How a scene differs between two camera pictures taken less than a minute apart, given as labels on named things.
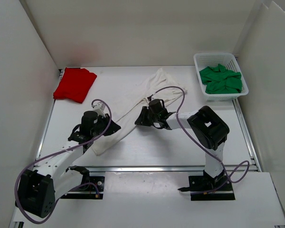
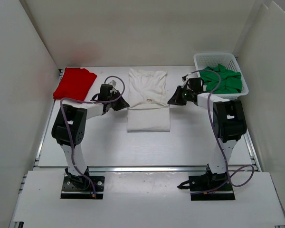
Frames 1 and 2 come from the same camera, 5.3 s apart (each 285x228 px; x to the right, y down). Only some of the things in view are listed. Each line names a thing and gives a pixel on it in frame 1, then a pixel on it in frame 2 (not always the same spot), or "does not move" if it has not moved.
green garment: x=219 y=80 does not move
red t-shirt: x=75 y=84 does not move
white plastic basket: x=230 y=62 does not move
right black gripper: x=143 y=120 → x=176 y=99
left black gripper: x=113 y=128 → x=122 y=104
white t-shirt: x=163 y=87 → x=148 y=110
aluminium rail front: x=145 y=168 does not move
